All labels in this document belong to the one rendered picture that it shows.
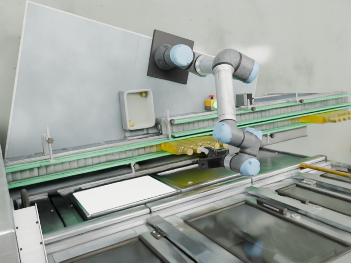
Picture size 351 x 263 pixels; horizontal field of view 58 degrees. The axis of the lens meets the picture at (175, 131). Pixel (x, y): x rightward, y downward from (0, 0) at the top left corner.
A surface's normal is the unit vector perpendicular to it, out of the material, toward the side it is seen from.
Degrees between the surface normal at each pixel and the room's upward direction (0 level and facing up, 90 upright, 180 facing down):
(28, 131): 0
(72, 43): 0
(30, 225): 29
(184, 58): 9
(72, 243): 0
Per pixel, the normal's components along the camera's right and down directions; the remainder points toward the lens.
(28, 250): 0.40, -0.39
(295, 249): -0.08, -0.98
